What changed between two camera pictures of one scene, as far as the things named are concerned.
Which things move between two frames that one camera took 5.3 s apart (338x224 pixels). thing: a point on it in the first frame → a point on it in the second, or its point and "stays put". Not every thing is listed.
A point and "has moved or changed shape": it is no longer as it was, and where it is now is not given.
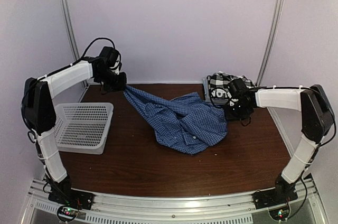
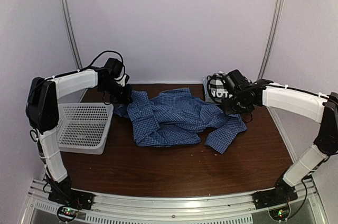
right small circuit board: x=280 y=214 stays put
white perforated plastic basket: x=82 y=128 stays put
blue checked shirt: x=186 y=124 has moved or changed shape
